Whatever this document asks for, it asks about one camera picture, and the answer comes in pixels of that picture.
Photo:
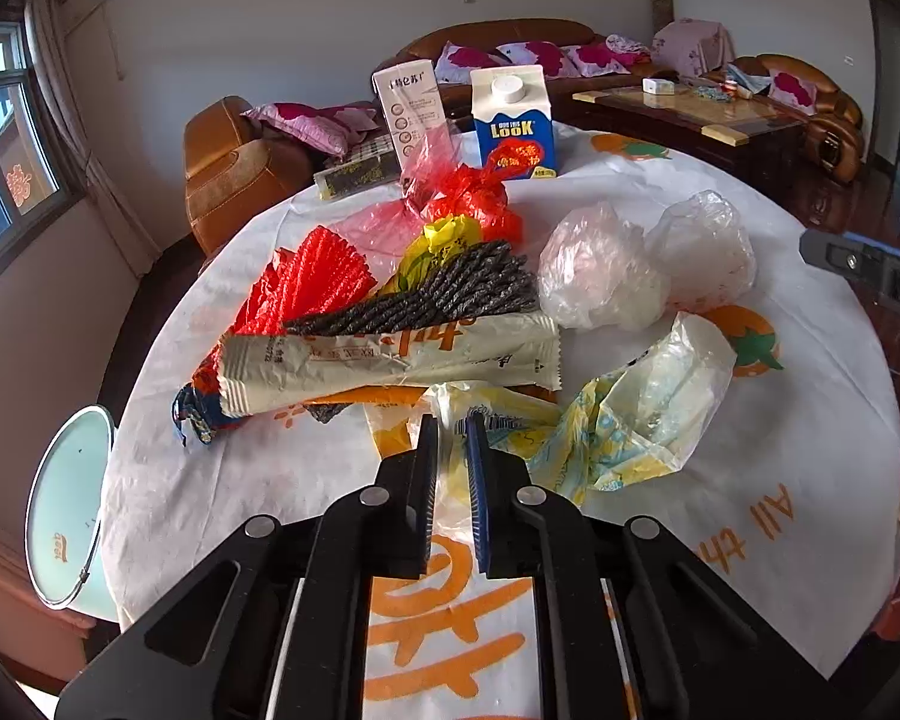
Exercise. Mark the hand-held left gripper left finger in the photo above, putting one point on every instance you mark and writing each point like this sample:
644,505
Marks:
427,469

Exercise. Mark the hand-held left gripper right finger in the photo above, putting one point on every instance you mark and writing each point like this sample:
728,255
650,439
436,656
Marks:
476,484

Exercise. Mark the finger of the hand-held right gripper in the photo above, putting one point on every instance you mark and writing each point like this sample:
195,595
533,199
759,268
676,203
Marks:
844,256

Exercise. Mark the cream snack wrapper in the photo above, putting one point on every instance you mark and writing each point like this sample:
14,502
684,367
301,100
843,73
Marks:
390,364

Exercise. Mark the yellow blue printed plastic bag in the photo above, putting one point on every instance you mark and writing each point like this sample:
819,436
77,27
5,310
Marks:
630,420

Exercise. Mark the dark grey foam net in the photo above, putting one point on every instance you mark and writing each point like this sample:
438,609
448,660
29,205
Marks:
435,292

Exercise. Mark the red foam net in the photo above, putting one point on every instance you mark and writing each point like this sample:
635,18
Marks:
307,277

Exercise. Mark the light green trash bin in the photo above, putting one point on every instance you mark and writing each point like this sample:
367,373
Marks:
67,510

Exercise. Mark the carved brown leather armchair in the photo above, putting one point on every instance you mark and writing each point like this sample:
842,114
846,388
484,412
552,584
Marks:
832,127

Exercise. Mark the white clear plastic bag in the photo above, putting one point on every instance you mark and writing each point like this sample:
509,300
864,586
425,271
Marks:
705,247

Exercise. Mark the white printed tablecloth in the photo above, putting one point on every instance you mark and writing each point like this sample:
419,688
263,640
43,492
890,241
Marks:
795,390

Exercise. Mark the pink floral pillow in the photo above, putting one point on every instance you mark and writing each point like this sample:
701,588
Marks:
465,64
596,58
536,56
791,86
300,120

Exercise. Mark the wooden coffee table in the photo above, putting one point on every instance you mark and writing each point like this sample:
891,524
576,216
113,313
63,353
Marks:
720,120

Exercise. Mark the pinkish clear plastic bag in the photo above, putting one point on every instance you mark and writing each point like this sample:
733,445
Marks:
592,262

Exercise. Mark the small white box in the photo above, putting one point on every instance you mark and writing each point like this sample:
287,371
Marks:
660,85

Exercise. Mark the pink blanket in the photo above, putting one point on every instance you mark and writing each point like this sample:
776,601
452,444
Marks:
690,45

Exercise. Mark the red plastic bag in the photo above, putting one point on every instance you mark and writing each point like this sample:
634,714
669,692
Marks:
472,195

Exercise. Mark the dark flat packet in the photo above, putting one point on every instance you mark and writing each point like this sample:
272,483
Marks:
352,176

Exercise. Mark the rolled mat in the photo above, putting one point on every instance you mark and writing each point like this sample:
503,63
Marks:
661,11

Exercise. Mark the checkered cloth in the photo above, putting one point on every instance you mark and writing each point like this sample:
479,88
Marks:
367,146

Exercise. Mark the blue milk carton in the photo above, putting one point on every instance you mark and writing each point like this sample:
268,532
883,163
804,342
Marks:
514,135

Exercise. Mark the tall white carton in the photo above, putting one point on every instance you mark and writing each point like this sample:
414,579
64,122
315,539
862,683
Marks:
409,105

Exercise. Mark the brown leather sofa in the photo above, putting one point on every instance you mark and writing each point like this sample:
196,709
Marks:
495,36

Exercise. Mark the beige curtain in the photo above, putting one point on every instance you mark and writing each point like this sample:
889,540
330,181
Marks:
67,90

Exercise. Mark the window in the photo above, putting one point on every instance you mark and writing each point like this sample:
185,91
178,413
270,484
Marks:
7,135

